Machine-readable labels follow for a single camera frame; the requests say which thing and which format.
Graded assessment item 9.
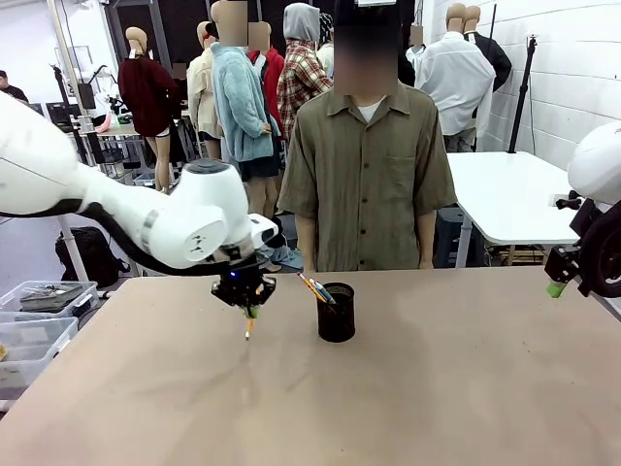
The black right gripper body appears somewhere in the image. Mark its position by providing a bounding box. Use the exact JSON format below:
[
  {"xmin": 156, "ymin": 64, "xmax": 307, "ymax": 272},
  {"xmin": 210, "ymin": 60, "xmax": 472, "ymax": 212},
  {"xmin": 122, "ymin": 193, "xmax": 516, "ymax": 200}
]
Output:
[{"xmin": 543, "ymin": 244, "xmax": 583, "ymax": 286}]

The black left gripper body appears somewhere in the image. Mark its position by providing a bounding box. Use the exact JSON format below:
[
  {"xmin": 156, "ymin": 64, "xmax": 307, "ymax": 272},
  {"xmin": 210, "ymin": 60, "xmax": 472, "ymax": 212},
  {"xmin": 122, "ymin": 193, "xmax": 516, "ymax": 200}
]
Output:
[{"xmin": 210, "ymin": 268, "xmax": 278, "ymax": 311}]

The person's right forearm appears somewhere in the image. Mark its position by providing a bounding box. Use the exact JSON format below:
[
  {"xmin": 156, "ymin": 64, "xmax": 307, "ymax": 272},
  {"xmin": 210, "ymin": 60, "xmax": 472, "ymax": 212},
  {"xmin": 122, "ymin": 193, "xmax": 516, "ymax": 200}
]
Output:
[{"xmin": 294, "ymin": 214, "xmax": 318, "ymax": 274}]

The person's left forearm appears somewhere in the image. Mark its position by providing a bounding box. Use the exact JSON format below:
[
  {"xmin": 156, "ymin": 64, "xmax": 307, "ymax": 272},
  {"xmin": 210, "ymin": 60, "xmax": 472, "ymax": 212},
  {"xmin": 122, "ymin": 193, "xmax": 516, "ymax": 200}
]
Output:
[{"xmin": 415, "ymin": 207, "xmax": 437, "ymax": 271}]

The black mesh pen holder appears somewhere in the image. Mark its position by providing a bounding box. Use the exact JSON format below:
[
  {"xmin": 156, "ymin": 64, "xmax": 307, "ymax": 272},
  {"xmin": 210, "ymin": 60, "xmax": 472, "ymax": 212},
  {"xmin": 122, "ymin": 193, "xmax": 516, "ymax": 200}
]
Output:
[{"xmin": 315, "ymin": 282, "xmax": 356, "ymax": 343}]

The wooden pallet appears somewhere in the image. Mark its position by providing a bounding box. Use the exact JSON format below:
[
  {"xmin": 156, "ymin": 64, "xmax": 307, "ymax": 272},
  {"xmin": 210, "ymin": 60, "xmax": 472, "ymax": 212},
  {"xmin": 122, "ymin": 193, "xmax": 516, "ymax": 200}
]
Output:
[{"xmin": 486, "ymin": 244, "xmax": 548, "ymax": 268}]

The yellow pencil with pink eraser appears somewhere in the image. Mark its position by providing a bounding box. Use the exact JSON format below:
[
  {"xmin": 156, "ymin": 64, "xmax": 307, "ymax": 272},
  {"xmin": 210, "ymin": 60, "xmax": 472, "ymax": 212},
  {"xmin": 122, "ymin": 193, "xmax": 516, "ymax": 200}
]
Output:
[{"xmin": 296, "ymin": 272, "xmax": 328, "ymax": 301}]

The large white table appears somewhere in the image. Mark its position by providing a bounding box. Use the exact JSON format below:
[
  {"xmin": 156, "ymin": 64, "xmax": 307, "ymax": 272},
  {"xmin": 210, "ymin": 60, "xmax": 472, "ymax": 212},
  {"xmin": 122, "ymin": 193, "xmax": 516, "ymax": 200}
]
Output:
[{"xmin": 444, "ymin": 150, "xmax": 584, "ymax": 269}]

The black backpack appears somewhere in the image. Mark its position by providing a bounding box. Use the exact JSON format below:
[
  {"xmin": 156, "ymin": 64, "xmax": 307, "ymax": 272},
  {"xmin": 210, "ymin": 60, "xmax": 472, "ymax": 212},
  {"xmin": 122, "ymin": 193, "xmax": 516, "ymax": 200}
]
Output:
[{"xmin": 53, "ymin": 225, "xmax": 131, "ymax": 289}]

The person in olive shirt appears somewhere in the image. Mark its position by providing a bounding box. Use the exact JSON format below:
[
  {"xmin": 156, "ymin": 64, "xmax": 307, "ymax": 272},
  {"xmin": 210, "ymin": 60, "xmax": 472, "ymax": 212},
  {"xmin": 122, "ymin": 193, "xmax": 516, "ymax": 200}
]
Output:
[{"xmin": 277, "ymin": 0, "xmax": 458, "ymax": 273}]

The black tripod stand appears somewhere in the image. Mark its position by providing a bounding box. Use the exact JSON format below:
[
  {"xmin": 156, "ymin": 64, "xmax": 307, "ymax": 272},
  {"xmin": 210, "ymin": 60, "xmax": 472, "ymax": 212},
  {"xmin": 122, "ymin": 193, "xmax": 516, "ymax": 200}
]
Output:
[{"xmin": 506, "ymin": 34, "xmax": 541, "ymax": 155}]

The mannequin in blue fleece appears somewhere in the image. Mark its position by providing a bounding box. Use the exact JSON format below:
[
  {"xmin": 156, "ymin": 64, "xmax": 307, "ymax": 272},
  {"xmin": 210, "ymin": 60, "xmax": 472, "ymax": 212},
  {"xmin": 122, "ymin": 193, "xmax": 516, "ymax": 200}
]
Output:
[{"xmin": 210, "ymin": 0, "xmax": 284, "ymax": 219}]

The clear bin with grey tray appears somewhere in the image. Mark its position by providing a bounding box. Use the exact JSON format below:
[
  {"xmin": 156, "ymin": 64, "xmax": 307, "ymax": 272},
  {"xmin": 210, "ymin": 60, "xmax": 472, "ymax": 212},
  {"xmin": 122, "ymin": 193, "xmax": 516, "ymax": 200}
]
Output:
[{"xmin": 0, "ymin": 280, "xmax": 101, "ymax": 320}]

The mannequin in cream jacket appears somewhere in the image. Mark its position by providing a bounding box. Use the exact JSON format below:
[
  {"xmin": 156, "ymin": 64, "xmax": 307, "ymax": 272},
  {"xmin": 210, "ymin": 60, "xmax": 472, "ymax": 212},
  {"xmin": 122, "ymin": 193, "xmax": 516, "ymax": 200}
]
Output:
[{"xmin": 186, "ymin": 19, "xmax": 225, "ymax": 162}]

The mannequin in white shirt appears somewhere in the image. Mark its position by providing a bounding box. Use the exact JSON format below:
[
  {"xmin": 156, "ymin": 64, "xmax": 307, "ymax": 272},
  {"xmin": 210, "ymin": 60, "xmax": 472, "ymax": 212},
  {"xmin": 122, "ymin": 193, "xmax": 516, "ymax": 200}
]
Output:
[{"xmin": 413, "ymin": 3, "xmax": 498, "ymax": 153}]

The mannequin in maroon sweater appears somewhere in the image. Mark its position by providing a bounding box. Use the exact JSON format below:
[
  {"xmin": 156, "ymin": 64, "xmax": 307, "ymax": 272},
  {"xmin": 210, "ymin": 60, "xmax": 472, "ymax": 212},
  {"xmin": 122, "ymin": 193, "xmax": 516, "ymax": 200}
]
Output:
[{"xmin": 117, "ymin": 26, "xmax": 183, "ymax": 196}]

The mannequin in plaid shirt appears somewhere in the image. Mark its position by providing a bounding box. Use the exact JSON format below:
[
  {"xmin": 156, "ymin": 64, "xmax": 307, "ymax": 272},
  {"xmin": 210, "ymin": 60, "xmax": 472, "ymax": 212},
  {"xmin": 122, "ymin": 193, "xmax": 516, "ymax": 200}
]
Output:
[{"xmin": 276, "ymin": 3, "xmax": 337, "ymax": 143}]

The mannequin in black jacket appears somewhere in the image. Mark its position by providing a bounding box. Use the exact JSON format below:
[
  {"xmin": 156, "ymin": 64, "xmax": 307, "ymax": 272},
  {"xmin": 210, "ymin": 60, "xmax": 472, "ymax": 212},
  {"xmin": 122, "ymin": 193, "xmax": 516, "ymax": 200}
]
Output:
[{"xmin": 463, "ymin": 5, "xmax": 513, "ymax": 94}]

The mannequin in red jacket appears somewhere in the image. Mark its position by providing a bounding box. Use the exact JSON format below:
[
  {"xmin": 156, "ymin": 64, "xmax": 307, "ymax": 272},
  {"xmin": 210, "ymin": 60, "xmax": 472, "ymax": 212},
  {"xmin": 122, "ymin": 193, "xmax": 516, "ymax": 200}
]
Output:
[{"xmin": 246, "ymin": 19, "xmax": 288, "ymax": 147}]

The clear plastic storage bin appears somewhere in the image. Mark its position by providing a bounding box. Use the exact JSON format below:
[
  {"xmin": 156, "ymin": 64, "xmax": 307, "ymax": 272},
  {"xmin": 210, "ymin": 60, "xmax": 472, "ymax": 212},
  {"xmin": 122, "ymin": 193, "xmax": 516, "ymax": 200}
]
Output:
[{"xmin": 0, "ymin": 316, "xmax": 80, "ymax": 390}]

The mannequin with black headscarf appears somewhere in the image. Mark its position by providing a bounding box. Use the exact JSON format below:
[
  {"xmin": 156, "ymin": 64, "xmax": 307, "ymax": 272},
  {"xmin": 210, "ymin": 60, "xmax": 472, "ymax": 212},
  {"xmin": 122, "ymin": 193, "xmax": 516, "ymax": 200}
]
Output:
[{"xmin": 317, "ymin": 13, "xmax": 337, "ymax": 79}]

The person in black shirt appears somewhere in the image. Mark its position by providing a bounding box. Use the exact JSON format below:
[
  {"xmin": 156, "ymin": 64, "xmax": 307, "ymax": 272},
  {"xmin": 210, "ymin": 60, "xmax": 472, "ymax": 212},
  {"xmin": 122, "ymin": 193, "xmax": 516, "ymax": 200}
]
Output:
[{"xmin": 0, "ymin": 69, "xmax": 29, "ymax": 104}]

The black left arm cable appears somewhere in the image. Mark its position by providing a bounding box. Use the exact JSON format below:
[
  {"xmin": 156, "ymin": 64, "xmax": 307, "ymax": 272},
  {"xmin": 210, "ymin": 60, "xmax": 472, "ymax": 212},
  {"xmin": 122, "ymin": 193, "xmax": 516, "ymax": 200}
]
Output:
[{"xmin": 0, "ymin": 199, "xmax": 232, "ymax": 279}]

